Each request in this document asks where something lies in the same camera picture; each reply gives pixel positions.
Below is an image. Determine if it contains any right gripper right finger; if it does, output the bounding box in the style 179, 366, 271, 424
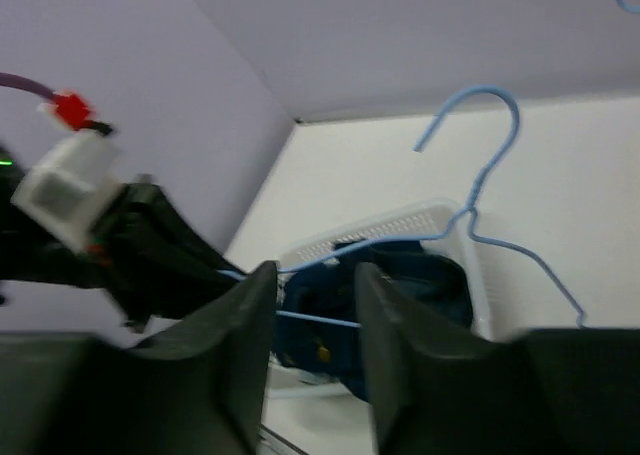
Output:
353, 262, 551, 455

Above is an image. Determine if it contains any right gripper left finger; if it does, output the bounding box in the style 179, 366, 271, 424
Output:
134, 259, 279, 455

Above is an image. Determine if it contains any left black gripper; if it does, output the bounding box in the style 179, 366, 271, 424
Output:
29, 174, 242, 328

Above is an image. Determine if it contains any dark denim skirt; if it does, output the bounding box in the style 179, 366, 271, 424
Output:
272, 241, 474, 402

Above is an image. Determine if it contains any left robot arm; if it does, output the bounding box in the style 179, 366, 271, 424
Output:
1, 148, 244, 332

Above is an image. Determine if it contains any white plastic basket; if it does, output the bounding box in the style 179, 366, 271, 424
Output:
269, 199, 495, 399

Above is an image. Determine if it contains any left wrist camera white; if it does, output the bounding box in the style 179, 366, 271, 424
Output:
10, 89, 126, 254

